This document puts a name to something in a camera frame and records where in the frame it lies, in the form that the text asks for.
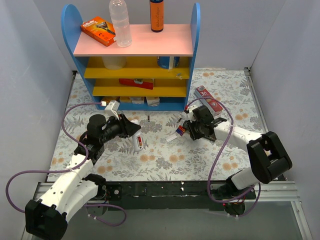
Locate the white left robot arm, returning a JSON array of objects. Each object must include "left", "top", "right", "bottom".
[{"left": 25, "top": 113, "right": 143, "bottom": 240}]

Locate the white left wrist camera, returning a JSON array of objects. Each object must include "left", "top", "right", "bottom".
[{"left": 101, "top": 100, "right": 120, "bottom": 120}]

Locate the clear plastic bottle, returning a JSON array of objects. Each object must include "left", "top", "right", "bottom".
[{"left": 109, "top": 0, "right": 132, "bottom": 48}]

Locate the red box on shelf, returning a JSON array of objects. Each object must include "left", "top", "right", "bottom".
[{"left": 118, "top": 78, "right": 154, "bottom": 90}]

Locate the red toothpaste box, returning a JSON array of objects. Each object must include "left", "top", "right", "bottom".
[{"left": 194, "top": 85, "right": 223, "bottom": 116}]

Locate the white and red remote control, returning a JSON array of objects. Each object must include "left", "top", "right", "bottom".
[{"left": 131, "top": 119, "right": 144, "bottom": 152}]

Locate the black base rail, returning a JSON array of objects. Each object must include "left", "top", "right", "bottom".
[{"left": 99, "top": 179, "right": 248, "bottom": 211}]

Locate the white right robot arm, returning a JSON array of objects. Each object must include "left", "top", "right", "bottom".
[{"left": 183, "top": 105, "right": 293, "bottom": 199}]

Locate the white battery cover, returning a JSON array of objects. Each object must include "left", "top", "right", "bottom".
[{"left": 166, "top": 134, "right": 178, "bottom": 142}]

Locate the blue white box on shelf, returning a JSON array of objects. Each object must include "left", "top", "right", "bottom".
[{"left": 157, "top": 56, "right": 180, "bottom": 70}]

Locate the blue and yellow shelf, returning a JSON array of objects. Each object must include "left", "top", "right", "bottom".
[{"left": 60, "top": 3, "right": 201, "bottom": 111}]

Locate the white cup on shelf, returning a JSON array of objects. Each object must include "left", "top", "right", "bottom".
[{"left": 102, "top": 56, "right": 127, "bottom": 70}]

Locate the orange razor box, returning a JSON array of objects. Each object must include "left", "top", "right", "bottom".
[{"left": 80, "top": 16, "right": 116, "bottom": 47}]

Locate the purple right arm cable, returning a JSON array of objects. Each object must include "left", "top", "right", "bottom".
[{"left": 184, "top": 97, "right": 261, "bottom": 217}]

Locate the red yellow battery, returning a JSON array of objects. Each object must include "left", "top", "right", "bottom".
[{"left": 177, "top": 125, "right": 186, "bottom": 132}]

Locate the yellow orange box on shelf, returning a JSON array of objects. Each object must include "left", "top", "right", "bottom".
[{"left": 101, "top": 96, "right": 119, "bottom": 104}]

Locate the white orange soap box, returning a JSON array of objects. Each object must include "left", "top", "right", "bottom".
[{"left": 130, "top": 97, "right": 145, "bottom": 105}]

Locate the orange cologne bottle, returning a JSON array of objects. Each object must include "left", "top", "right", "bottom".
[{"left": 149, "top": 0, "right": 164, "bottom": 33}]

